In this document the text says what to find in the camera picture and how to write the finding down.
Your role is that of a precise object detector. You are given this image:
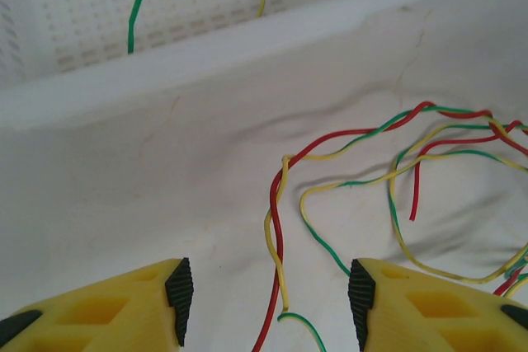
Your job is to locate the red wire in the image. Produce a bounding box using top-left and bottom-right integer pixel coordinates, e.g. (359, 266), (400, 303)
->
(251, 101), (494, 352)
(409, 120), (528, 221)

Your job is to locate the white plastic basket with stickers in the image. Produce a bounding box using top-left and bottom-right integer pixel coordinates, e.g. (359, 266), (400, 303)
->
(0, 0), (453, 138)

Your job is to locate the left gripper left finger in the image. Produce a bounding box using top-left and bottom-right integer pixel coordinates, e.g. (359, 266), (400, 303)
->
(0, 256), (195, 352)

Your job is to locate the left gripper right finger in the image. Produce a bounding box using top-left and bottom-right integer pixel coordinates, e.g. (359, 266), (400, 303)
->
(348, 258), (528, 352)

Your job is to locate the yellow green wire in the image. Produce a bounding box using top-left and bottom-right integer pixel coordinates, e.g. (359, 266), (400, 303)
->
(387, 123), (528, 285)
(299, 149), (528, 277)
(127, 0), (268, 55)
(263, 106), (512, 352)

